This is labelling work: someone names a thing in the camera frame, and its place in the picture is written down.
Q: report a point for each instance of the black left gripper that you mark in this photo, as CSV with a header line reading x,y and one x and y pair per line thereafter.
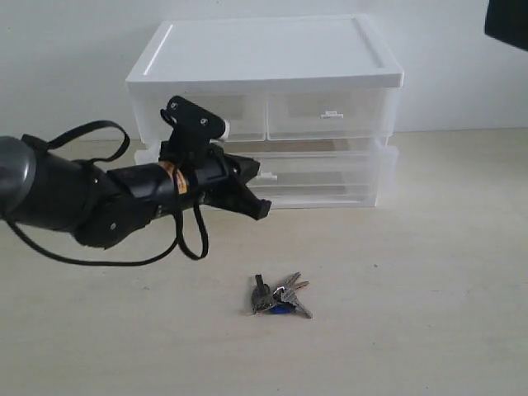
x,y
223,178

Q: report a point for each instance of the clear wide drawer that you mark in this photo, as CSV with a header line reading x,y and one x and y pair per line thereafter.
x,y
357,161

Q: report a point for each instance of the bunch of keys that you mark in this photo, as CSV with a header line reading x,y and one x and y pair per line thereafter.
x,y
280,299

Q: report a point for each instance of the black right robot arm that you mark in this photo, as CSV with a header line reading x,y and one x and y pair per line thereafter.
x,y
506,21

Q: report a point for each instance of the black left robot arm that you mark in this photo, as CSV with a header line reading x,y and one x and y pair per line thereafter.
x,y
101,208

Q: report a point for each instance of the white plastic drawer cabinet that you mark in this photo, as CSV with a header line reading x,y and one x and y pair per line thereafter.
x,y
265,57

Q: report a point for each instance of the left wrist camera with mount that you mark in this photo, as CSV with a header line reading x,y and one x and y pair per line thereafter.
x,y
193,127

